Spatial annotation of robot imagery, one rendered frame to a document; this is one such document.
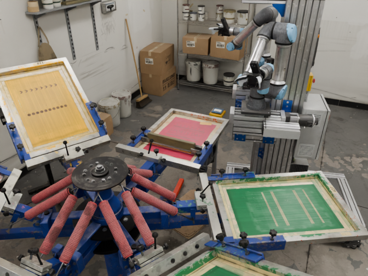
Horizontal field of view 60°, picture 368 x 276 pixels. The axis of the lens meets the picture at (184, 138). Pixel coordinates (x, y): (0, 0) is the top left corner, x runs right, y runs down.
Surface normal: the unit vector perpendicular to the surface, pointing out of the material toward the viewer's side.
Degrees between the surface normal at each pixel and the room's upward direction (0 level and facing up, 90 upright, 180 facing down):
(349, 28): 90
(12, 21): 90
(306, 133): 90
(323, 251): 0
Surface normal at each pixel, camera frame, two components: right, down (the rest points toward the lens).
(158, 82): -0.41, 0.46
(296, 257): 0.00, -0.85
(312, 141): -0.18, 0.51
